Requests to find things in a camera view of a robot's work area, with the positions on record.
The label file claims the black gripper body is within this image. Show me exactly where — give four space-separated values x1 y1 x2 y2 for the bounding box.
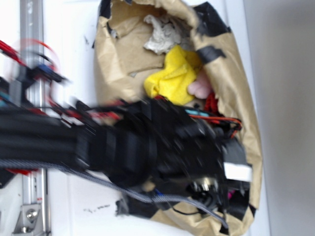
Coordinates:
151 99 228 211

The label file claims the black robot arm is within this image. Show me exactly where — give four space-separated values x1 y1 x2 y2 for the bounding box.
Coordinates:
0 98 232 207

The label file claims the crumpled red paper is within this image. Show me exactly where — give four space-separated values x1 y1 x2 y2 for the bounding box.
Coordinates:
204 92 219 115

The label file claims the pink plush toy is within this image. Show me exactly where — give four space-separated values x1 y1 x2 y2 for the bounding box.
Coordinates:
188 70 213 99

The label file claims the yellow knitted cloth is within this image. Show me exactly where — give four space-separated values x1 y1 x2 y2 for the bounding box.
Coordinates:
144 45 202 105

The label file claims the brown paper bag bin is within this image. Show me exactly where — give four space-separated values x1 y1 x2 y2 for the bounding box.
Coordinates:
94 0 262 236

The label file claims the crumpled white paper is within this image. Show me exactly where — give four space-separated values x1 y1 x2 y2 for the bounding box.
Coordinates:
144 14 193 55

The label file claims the red wire bundle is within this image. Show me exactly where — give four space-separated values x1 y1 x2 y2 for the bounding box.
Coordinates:
189 114 243 138

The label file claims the grey braided cable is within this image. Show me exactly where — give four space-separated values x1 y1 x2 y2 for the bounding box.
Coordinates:
0 158 229 230

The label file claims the aluminium rail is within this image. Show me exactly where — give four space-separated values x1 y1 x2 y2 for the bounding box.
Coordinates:
20 0 51 236

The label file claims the metal corner bracket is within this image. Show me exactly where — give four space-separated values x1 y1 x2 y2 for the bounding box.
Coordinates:
12 204 43 236

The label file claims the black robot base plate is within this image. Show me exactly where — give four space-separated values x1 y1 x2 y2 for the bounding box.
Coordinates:
0 77 16 189

